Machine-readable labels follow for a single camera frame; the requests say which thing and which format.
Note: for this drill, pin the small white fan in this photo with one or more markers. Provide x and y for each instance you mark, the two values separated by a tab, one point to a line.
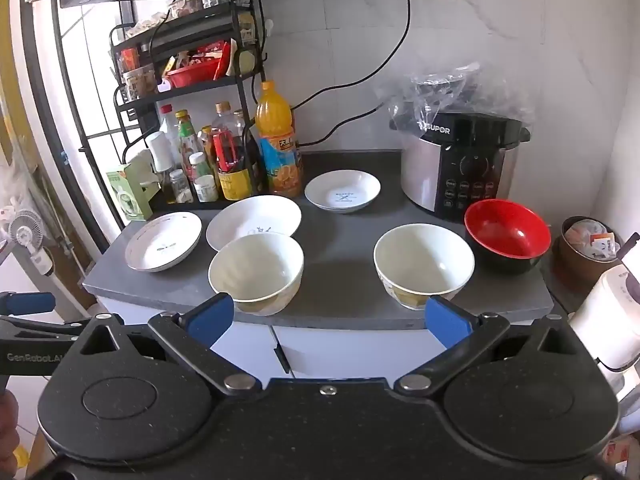
26	235

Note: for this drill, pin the green cardboard box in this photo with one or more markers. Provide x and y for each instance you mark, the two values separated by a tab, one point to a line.
125	195

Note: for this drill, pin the person's left hand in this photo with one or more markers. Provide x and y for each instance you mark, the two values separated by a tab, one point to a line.
7	425

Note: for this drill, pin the clear plastic bag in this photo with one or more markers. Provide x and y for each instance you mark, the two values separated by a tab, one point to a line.
450	90

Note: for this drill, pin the brown bin with trash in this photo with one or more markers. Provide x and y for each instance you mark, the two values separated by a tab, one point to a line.
575	270

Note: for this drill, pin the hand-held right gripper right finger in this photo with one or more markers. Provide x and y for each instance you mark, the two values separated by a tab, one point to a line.
447	322

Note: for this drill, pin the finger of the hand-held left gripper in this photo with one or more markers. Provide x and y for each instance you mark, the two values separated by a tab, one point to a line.
30	304

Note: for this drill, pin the white plate chef hat print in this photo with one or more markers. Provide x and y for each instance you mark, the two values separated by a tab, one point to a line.
240	220

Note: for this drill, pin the clear jar white lid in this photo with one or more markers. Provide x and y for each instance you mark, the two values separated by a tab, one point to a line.
205	190

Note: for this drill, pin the black metal spice rack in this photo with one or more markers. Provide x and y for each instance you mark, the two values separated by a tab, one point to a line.
150	101

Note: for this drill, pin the white plate crossed utensils print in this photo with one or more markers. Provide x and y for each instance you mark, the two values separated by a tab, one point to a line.
342	191

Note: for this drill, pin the white base cabinet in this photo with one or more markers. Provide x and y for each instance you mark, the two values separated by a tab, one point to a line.
350	350

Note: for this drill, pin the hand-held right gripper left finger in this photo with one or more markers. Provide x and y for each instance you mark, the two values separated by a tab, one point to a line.
210	317

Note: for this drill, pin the silver electric pressure cooker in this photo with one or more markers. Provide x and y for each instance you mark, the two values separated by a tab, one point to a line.
425	175

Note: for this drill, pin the white ceramic bowl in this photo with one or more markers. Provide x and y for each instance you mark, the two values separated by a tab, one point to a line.
424	260
256	270

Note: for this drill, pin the chili sauce bottle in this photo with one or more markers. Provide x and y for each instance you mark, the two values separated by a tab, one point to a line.
187	135

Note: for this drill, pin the red plastic basket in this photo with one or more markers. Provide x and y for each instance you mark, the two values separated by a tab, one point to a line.
192	76

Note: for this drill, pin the white plate leaf print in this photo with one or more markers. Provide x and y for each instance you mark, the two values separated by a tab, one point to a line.
162	242

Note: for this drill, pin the orange juice bottle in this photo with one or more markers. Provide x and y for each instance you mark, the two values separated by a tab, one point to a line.
277	160

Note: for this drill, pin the clear shaker spice jar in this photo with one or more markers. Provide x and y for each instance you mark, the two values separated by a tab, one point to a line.
180	190

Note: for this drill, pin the red and black bowl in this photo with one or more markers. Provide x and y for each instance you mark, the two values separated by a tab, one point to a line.
505	237

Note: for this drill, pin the white electric kettle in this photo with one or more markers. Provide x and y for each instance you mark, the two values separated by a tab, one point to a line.
610	320

